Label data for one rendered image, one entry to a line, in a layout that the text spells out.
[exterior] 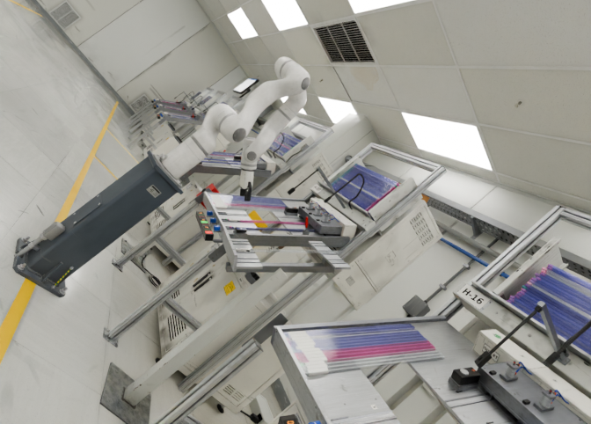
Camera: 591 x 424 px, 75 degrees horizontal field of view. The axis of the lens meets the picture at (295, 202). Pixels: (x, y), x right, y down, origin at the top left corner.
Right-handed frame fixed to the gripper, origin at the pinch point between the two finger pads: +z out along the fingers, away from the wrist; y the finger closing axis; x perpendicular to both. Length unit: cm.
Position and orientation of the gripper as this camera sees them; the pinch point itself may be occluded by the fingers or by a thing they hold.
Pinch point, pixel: (244, 196)
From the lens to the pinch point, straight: 209.9
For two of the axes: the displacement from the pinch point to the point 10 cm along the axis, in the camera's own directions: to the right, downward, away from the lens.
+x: 9.1, 0.2, 4.1
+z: -1.5, 9.5, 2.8
